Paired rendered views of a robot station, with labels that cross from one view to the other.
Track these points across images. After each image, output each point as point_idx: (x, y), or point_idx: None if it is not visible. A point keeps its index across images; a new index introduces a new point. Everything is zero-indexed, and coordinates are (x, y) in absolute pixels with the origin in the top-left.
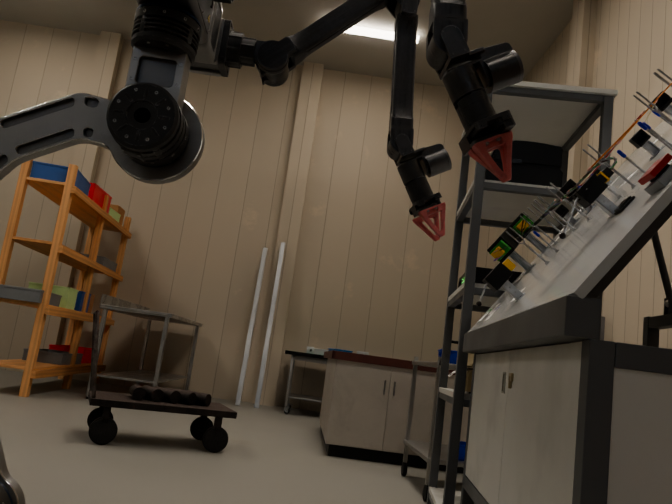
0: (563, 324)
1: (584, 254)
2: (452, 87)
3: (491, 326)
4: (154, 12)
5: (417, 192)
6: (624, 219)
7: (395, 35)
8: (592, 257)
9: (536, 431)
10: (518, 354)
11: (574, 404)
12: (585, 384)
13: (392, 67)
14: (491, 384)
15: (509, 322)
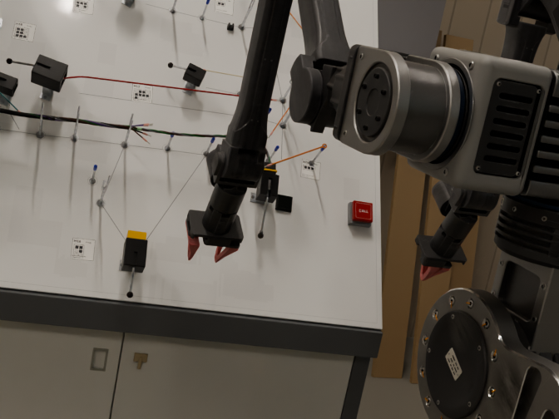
0: (376, 351)
1: (294, 261)
2: (468, 231)
3: (100, 306)
4: None
5: (233, 222)
6: (329, 239)
7: (285, 2)
8: (338, 282)
9: (244, 406)
10: (165, 337)
11: (339, 389)
12: (362, 378)
13: (265, 47)
14: (18, 356)
15: (203, 319)
